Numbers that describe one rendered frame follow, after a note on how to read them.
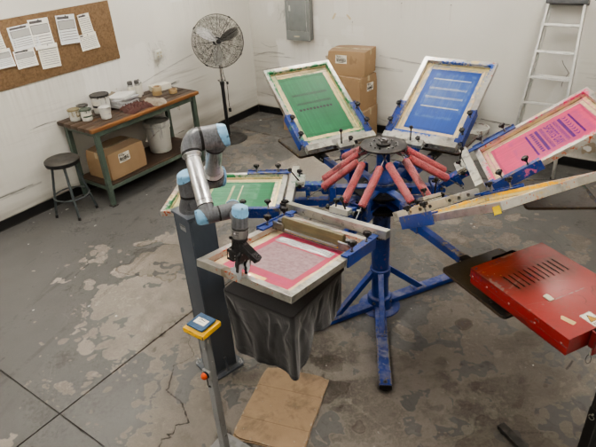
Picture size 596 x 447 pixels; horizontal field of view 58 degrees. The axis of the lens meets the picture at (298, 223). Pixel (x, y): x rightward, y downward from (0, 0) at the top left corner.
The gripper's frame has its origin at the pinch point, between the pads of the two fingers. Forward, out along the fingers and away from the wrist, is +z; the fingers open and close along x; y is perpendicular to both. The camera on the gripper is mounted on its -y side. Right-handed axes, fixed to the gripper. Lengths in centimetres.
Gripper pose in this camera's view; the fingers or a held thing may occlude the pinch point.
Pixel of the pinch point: (243, 277)
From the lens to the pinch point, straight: 253.8
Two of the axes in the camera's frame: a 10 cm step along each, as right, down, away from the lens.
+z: -0.4, 9.2, 3.8
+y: -8.2, -2.5, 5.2
